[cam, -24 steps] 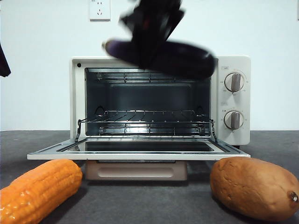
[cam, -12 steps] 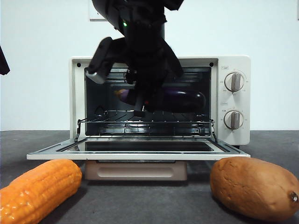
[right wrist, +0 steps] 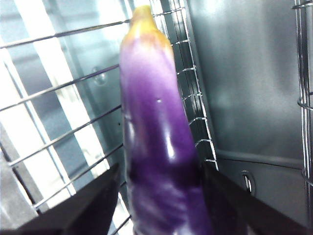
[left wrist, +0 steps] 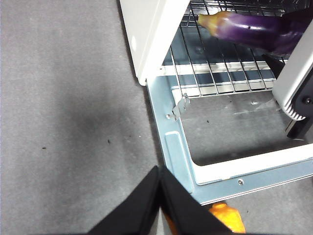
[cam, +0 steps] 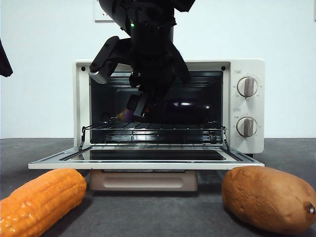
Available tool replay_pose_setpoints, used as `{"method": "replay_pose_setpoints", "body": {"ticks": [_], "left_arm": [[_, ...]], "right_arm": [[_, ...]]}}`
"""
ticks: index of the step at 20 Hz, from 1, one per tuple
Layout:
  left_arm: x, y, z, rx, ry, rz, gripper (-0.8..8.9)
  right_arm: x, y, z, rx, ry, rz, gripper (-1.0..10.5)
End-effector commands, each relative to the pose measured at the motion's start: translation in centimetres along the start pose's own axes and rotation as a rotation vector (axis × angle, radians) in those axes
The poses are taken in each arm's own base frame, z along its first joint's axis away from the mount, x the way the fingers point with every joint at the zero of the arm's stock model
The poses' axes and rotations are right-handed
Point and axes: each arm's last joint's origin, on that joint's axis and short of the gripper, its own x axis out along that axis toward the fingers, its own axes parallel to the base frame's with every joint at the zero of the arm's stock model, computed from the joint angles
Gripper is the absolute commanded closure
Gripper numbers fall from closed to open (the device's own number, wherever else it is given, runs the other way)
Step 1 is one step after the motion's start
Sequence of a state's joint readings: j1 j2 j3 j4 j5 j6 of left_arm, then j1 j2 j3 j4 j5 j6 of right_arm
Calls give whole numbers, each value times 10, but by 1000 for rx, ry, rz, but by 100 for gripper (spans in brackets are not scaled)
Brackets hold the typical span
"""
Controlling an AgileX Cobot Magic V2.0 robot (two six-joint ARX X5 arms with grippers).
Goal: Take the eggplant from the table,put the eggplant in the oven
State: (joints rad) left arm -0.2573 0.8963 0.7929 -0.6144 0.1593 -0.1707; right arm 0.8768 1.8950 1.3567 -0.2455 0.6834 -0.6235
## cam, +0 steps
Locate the beige temperature knob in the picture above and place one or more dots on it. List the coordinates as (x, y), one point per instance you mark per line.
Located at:
(247, 87)

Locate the brown sweet potato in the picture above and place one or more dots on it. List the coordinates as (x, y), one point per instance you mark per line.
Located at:
(266, 197)

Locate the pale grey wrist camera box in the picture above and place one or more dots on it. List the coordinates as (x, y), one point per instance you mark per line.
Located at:
(98, 77)

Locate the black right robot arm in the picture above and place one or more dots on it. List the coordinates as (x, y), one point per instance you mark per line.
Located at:
(148, 37)

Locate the white wall socket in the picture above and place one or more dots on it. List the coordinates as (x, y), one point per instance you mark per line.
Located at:
(98, 14)

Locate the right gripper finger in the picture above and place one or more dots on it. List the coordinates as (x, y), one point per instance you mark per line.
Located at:
(158, 108)
(140, 106)

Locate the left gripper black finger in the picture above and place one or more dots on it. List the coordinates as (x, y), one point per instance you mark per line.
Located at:
(4, 61)

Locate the cream Toshiba toaster oven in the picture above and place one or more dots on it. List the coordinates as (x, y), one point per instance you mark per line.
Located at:
(259, 123)

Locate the cream glass oven door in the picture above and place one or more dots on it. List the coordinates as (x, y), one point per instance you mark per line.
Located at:
(49, 161)

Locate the beige timer knob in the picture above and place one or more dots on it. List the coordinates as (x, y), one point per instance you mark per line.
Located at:
(247, 127)

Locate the dark purple eggplant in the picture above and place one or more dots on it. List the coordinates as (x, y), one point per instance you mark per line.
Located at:
(187, 108)

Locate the orange corn cob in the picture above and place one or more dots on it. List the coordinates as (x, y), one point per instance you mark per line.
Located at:
(44, 202)

